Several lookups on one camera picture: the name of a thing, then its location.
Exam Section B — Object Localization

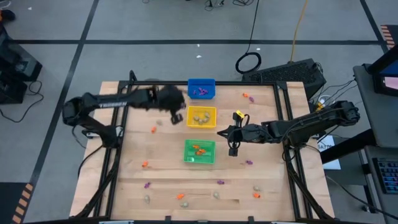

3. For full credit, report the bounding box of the black equipment case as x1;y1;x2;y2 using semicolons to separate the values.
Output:
241;58;327;101

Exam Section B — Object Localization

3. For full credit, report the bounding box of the white paper sheet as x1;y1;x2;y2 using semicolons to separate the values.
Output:
316;135;342;170

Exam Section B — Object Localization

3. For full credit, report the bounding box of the green plastic basket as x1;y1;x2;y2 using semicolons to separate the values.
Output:
183;139;217;165

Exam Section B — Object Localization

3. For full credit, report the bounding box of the black desk support beam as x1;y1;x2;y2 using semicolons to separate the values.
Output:
319;128;377;165

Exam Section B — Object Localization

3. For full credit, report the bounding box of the yellow hanging power cable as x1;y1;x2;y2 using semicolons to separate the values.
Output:
289;0;309;62

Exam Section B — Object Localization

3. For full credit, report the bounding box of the black equipment stack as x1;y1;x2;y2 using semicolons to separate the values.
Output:
0;23;44;105

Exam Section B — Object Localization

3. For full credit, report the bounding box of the person's foot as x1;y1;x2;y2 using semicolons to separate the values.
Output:
0;9;16;22

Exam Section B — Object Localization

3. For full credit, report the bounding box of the hazard-striped black floor mat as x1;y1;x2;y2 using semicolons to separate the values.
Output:
0;182;34;224
379;24;398;53

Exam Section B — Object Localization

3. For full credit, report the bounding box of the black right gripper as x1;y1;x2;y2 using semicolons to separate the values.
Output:
217;111;269;157

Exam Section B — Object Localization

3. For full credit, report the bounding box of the white cable loop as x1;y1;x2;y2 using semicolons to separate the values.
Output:
317;94;336;110

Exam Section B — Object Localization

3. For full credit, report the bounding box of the yellow plastic basket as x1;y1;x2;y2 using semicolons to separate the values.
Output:
186;105;218;129

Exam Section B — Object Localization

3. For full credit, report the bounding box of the grey desk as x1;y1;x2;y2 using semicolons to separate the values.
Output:
357;145;398;224
352;63;398;149

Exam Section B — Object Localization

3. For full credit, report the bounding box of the black keyboard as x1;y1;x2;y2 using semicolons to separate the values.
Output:
372;157;398;195

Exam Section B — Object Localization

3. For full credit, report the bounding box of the black coiled cable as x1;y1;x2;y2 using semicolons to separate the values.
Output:
234;0;262;75

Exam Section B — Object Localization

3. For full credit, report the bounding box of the black computer monitor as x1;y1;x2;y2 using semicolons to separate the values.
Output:
368;45;398;97

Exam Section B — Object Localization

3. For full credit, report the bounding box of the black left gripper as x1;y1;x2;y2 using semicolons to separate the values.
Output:
146;86;187;125

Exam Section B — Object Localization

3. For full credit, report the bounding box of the blue plastic basket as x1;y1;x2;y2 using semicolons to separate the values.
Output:
187;78;216;100

